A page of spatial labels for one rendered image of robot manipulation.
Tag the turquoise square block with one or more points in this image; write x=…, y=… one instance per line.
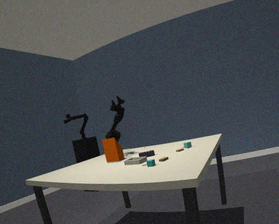
x=187, y=145

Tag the teal cube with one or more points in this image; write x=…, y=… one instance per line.
x=150, y=162

